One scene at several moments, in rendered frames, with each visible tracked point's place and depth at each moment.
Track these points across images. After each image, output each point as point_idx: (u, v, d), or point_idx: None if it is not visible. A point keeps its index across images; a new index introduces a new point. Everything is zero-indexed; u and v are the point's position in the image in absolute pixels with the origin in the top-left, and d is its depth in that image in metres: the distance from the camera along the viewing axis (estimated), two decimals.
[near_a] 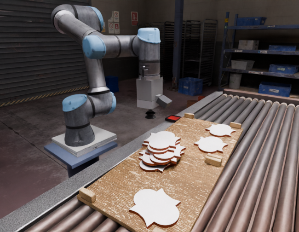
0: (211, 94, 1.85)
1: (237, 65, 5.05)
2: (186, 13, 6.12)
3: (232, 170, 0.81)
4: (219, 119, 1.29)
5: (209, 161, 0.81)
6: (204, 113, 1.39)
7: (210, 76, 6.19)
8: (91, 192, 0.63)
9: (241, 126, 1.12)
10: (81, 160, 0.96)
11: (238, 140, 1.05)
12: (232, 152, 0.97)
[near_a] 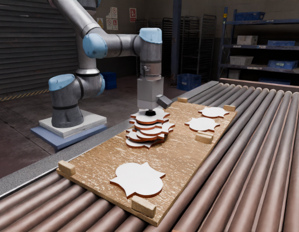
0: (207, 83, 1.81)
1: (236, 61, 5.01)
2: (185, 9, 6.08)
3: (223, 148, 0.77)
4: (213, 104, 1.25)
5: (200, 138, 0.77)
6: (198, 99, 1.36)
7: (209, 73, 6.15)
8: (71, 164, 0.59)
9: (235, 109, 1.08)
10: (67, 141, 0.92)
11: (231, 122, 1.01)
12: (225, 133, 0.93)
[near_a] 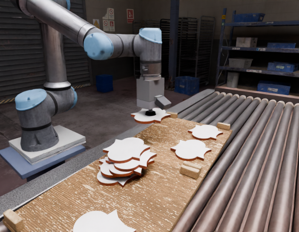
0: (202, 92, 1.69)
1: (235, 63, 4.89)
2: (183, 10, 5.96)
3: (214, 182, 0.65)
4: (206, 119, 1.13)
5: (185, 171, 0.65)
6: (191, 113, 1.23)
7: (207, 75, 6.03)
8: (17, 216, 0.47)
9: (230, 127, 0.96)
10: (35, 168, 0.80)
11: (225, 144, 0.89)
12: (217, 158, 0.81)
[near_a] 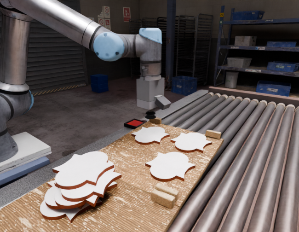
0: (194, 93, 1.54)
1: (233, 63, 4.74)
2: (181, 8, 5.81)
3: (194, 212, 0.50)
4: (195, 125, 0.98)
5: (157, 198, 0.50)
6: (178, 117, 1.08)
7: (205, 75, 5.88)
8: None
9: (221, 136, 0.81)
10: None
11: (214, 157, 0.74)
12: (203, 176, 0.66)
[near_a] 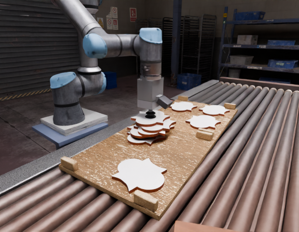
0: (207, 82, 1.82)
1: (236, 60, 5.02)
2: (186, 9, 6.08)
3: (224, 145, 0.78)
4: (213, 102, 1.26)
5: (201, 135, 0.77)
6: (199, 97, 1.36)
7: (209, 72, 6.16)
8: (73, 160, 0.60)
9: (235, 107, 1.09)
10: (68, 138, 0.93)
11: (232, 120, 1.02)
12: (225, 130, 0.94)
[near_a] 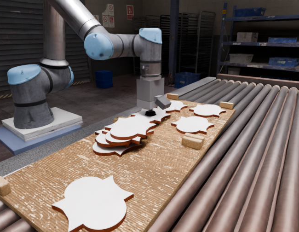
0: (203, 79, 1.65)
1: (235, 59, 4.85)
2: (184, 6, 5.92)
3: (217, 154, 0.61)
4: (208, 101, 1.09)
5: (187, 142, 0.60)
6: (192, 96, 1.19)
7: (208, 72, 5.99)
8: (3, 180, 0.43)
9: (233, 106, 0.92)
10: (28, 144, 0.76)
11: (228, 122, 0.85)
12: (220, 135, 0.77)
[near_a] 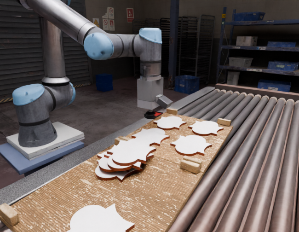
0: (202, 89, 1.68)
1: (235, 62, 4.88)
2: (183, 9, 5.94)
3: (214, 177, 0.64)
4: (206, 116, 1.12)
5: (185, 166, 0.63)
6: (191, 109, 1.22)
7: (207, 74, 6.02)
8: (13, 210, 0.46)
9: (230, 123, 0.95)
10: (32, 164, 0.79)
11: (226, 140, 0.88)
12: (218, 154, 0.80)
